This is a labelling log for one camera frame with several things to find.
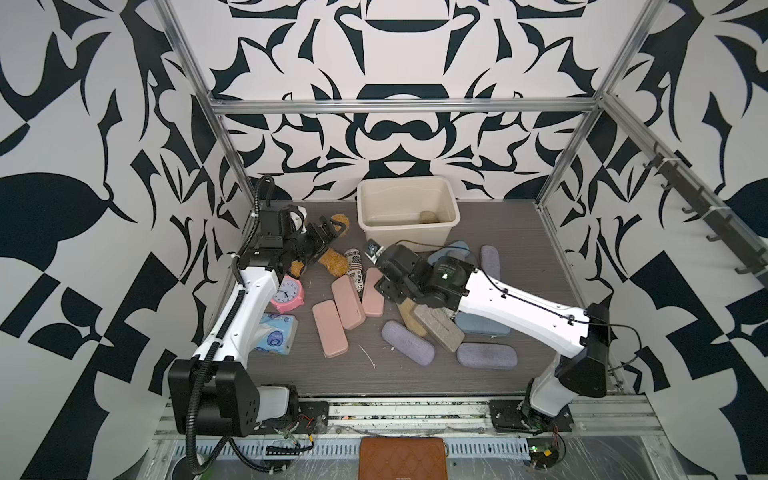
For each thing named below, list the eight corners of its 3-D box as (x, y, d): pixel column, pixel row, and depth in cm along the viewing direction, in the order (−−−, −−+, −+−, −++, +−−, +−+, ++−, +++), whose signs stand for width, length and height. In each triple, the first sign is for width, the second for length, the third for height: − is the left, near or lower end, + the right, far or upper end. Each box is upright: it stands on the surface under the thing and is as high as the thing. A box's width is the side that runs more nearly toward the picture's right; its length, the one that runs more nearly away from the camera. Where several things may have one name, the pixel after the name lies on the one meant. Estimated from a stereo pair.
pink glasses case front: (325, 360, 84) (324, 358, 82) (311, 308, 94) (310, 305, 92) (350, 350, 86) (350, 348, 84) (334, 300, 96) (333, 297, 94)
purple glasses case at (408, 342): (377, 337, 87) (377, 333, 85) (389, 319, 91) (389, 316, 89) (428, 370, 82) (429, 367, 80) (438, 350, 85) (440, 347, 83)
